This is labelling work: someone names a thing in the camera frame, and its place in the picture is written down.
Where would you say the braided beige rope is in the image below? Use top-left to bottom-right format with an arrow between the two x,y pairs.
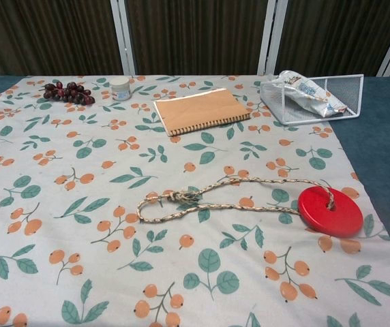
136,176 -> 336,225

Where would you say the red wooden disc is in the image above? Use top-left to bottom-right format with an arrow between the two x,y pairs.
297,185 -> 364,238

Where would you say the brown spiral notebook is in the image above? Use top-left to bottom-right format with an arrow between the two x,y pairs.
153,88 -> 252,138

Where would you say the small white jar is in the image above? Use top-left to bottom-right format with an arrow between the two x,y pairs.
109,77 -> 132,101

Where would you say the floral print tablecloth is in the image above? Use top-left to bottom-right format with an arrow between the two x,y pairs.
0,73 -> 390,327

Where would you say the crumpled white snack bag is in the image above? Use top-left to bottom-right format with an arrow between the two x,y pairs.
261,69 -> 348,119

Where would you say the dark red grape bunch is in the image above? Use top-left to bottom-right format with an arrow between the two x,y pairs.
39,81 -> 96,104

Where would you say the white wire mesh basket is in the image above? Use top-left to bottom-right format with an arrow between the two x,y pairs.
260,74 -> 365,126

